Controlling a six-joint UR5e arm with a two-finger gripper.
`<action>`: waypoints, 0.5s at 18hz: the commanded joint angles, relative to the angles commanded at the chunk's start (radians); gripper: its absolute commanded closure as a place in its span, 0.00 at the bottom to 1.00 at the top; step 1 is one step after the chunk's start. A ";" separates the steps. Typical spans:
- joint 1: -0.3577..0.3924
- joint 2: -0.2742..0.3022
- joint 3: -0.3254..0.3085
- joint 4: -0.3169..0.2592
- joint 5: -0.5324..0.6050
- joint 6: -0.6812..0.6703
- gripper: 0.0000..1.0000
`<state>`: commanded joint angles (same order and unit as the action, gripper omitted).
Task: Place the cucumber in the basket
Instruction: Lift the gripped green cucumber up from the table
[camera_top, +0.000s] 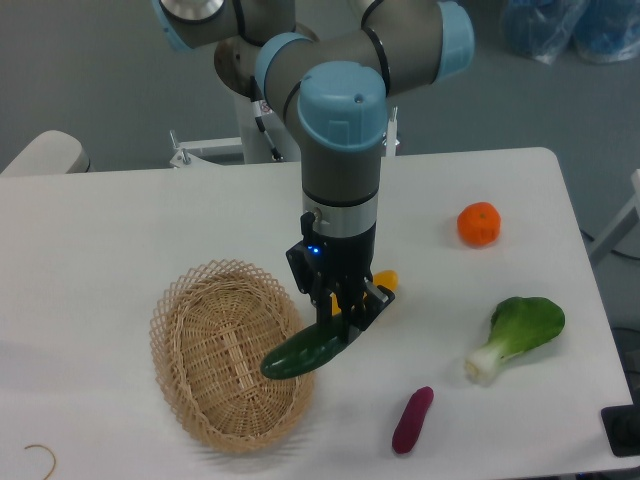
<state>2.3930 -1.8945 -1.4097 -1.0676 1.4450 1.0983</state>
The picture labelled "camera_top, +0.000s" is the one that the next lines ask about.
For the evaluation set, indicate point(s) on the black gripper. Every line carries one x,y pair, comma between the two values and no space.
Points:
324,265

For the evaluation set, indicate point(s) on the green cucumber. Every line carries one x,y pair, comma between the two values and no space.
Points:
309,349

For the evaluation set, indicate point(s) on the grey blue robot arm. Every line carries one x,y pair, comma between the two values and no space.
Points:
331,96

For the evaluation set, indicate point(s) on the woven wicker basket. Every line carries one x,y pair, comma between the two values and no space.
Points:
210,331

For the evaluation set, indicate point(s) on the yellow orange pepper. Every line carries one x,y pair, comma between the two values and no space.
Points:
387,278

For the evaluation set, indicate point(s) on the purple sweet potato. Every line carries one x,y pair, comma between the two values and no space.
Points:
408,429

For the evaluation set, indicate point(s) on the orange tangerine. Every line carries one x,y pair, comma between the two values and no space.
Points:
479,224

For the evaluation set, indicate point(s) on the green bok choy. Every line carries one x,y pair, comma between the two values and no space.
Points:
517,325

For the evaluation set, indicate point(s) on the black device at table edge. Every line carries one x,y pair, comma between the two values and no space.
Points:
621,424

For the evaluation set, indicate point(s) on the white chair backrest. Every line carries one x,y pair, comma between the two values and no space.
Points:
51,153

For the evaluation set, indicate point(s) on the blue plastic bags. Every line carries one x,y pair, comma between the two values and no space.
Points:
602,32

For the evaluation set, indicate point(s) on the white frame at right edge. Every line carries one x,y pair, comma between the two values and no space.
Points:
621,224

